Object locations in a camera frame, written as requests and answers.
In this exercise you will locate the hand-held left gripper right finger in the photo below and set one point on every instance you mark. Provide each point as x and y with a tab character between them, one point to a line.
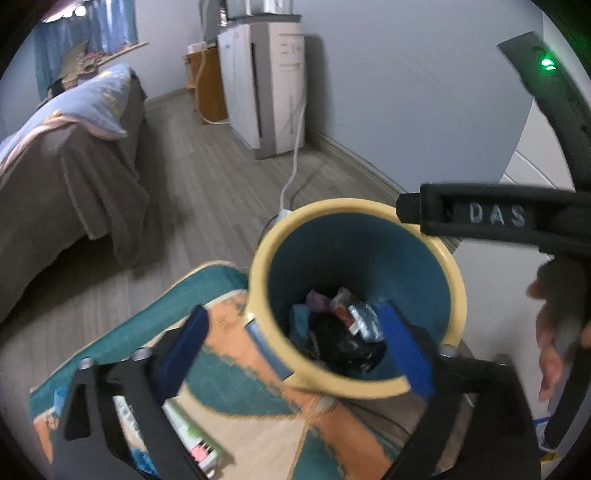
406	350

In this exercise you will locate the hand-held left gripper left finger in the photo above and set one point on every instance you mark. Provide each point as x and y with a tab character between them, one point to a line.
184	350

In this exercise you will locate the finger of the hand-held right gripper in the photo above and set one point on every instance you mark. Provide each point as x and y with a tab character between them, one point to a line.
422	210

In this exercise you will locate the silver foil bag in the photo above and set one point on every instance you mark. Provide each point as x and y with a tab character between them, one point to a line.
367	318

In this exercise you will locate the black plastic bag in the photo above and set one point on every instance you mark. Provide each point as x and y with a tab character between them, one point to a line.
337	337

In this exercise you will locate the white red wrapper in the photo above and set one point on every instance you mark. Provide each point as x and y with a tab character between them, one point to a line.
342	304

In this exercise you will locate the teal bucket with yellow rim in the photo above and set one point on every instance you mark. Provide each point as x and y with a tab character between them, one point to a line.
351	249

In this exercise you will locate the pink wrapper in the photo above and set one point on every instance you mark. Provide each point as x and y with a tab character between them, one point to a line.
318	300

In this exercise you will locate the person's right hand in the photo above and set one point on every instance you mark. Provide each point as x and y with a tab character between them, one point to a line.
551	364

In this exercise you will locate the teal orange patterned mat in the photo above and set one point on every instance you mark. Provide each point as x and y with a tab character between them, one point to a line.
231	369

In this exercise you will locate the white printed packet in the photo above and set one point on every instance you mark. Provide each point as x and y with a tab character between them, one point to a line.
189	434

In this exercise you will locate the white power strip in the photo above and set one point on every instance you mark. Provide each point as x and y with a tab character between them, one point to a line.
281	217

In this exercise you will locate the white air purifier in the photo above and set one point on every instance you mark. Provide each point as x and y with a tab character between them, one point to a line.
272	92

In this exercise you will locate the bed with grey cover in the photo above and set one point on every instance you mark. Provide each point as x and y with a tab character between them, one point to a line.
60	184

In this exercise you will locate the wooden cabinet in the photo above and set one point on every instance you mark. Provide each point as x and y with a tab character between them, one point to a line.
212	87

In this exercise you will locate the white router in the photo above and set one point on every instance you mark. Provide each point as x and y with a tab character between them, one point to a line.
277	7

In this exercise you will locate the light blue floral quilt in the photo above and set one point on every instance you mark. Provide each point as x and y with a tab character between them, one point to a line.
83	106

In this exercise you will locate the black television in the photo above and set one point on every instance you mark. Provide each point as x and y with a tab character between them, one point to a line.
212	18

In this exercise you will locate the checkered cloth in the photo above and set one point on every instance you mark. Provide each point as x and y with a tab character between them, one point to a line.
92	62

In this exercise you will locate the brown pillow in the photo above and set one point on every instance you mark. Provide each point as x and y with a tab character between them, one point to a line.
76	55

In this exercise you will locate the blue curtain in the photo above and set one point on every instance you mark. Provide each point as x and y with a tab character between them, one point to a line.
101	32

